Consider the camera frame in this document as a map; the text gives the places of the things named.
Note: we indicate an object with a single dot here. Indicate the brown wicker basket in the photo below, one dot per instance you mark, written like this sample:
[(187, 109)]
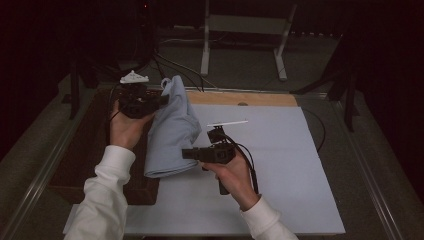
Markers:
[(76, 140)]

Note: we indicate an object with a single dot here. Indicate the black equipment tower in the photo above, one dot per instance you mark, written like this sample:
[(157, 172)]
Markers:
[(145, 26)]

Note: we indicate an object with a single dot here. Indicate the person's left hand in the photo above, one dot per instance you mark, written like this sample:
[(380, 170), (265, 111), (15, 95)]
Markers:
[(126, 131)]

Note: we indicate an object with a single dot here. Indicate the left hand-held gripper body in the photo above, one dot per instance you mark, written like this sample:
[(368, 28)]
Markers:
[(136, 100)]

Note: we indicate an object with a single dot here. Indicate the person's right hand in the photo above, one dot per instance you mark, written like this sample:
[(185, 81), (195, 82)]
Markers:
[(236, 181)]

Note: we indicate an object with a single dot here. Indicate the white metal stand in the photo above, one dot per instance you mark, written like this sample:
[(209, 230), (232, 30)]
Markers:
[(248, 25)]

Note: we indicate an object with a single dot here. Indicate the light blue knit garment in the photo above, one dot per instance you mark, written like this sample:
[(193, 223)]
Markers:
[(171, 133)]

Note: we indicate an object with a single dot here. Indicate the black tripod stand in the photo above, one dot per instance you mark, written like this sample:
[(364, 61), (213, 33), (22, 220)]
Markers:
[(74, 93), (350, 106)]

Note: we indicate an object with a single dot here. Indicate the white table mat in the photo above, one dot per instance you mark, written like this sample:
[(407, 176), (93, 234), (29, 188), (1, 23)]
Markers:
[(283, 166)]

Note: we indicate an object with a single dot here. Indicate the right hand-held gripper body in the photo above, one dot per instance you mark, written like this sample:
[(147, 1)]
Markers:
[(218, 153)]

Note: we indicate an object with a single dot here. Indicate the aluminium frame rail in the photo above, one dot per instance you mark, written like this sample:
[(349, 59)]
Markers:
[(379, 196), (40, 180)]

